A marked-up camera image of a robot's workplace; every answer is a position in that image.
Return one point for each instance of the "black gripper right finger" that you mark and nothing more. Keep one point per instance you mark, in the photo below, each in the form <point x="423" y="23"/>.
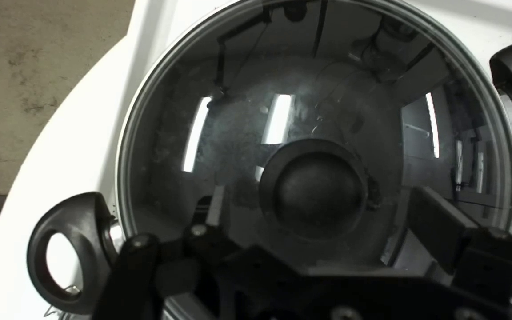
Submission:
<point x="476" y="256"/>

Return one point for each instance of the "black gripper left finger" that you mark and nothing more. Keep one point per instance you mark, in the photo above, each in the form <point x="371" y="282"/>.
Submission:
<point x="151" y="277"/>

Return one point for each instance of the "glass pot lid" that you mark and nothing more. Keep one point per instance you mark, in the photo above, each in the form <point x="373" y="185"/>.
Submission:
<point x="320" y="130"/>

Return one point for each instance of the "black cooking pot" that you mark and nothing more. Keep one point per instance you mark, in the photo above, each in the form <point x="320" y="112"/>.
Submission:
<point x="66" y="254"/>

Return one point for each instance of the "white plastic tray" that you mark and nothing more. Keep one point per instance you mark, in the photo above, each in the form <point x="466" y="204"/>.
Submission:
<point x="76" y="147"/>

